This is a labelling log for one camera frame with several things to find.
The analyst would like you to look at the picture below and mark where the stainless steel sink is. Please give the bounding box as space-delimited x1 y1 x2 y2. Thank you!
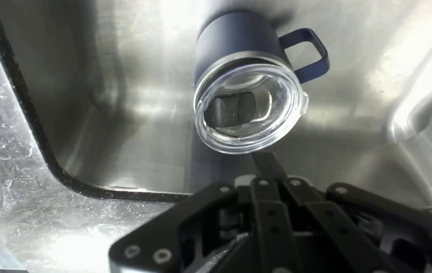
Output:
0 0 432 209

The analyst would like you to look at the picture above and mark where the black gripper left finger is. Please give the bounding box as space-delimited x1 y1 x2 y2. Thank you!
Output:
108 150 303 273

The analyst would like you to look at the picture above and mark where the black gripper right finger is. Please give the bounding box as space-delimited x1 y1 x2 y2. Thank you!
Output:
268 150 432 273

